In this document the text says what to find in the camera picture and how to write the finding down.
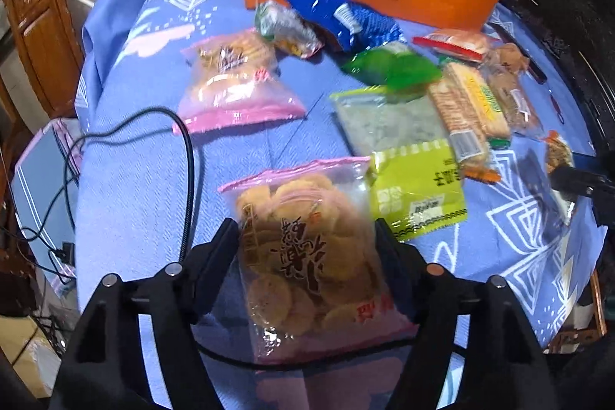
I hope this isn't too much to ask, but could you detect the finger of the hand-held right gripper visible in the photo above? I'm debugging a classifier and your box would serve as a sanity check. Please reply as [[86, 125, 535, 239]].
[[572, 152, 615, 171], [549, 164, 615, 199]]

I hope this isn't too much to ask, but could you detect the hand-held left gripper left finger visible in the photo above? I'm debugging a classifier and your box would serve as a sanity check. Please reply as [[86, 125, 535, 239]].
[[48, 218, 241, 410]]

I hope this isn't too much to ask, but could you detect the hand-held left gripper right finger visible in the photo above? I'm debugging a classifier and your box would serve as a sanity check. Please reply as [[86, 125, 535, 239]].
[[375, 218, 560, 410]]

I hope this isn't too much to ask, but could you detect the small red-edged snack packet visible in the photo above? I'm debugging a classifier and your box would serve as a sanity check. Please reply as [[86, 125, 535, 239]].
[[545, 130, 575, 173]]

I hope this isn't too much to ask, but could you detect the pink-edged round cracker bag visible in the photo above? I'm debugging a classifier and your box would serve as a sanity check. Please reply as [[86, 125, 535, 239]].
[[173, 30, 307, 136], [218, 157, 419, 365]]

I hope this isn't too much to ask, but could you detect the yellow-green snack packet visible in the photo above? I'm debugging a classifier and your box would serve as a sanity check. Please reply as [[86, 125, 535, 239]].
[[331, 86, 469, 244]]

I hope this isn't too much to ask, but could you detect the brown pastry packet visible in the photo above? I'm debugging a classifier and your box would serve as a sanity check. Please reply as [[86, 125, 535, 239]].
[[490, 42, 532, 72], [485, 69, 544, 137]]

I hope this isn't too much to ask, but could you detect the black smartphone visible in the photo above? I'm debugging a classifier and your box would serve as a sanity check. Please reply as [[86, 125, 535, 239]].
[[490, 23, 549, 84]]

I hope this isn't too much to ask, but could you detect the blue printed tablecloth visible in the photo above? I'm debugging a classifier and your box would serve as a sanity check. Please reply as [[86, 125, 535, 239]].
[[77, 0, 608, 410]]

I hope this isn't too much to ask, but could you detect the long cracker packet green label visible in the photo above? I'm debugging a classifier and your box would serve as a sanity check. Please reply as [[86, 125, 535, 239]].
[[427, 61, 511, 183]]

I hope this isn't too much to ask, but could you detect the red-edged clear cracker bag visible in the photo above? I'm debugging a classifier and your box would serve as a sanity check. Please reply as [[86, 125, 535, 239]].
[[412, 28, 500, 65]]

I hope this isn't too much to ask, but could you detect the folded blue cloth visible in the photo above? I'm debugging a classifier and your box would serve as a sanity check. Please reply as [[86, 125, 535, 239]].
[[12, 117, 82, 295]]

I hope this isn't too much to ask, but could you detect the green translucent snack packet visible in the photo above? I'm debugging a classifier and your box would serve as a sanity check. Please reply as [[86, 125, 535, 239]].
[[341, 42, 443, 91]]

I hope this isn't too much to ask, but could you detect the small green-white snack packet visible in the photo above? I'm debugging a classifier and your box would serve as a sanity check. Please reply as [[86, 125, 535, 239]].
[[254, 0, 324, 58]]

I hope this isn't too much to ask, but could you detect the blue snack packet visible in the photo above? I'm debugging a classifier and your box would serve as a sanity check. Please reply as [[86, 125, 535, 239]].
[[284, 0, 404, 53]]

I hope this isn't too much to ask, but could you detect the carved wooden chair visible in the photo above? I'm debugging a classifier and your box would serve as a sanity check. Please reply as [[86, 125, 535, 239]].
[[0, 0, 128, 118]]

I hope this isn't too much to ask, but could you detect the black cable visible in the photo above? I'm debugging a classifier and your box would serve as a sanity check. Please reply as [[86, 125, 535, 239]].
[[22, 107, 195, 267]]

